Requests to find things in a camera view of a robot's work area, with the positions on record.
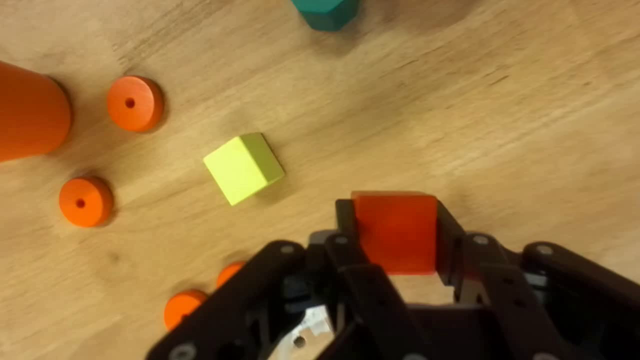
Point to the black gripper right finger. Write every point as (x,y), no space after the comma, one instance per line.
(566,300)

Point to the orange cube block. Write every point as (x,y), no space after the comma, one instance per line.
(396,232)

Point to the yellow cube block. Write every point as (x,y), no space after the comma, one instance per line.
(242,171)

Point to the orange plastic cup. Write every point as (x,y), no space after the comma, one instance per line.
(31,113)

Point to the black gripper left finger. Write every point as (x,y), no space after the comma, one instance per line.
(380,321)

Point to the green octagonal block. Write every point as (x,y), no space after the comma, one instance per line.
(327,13)

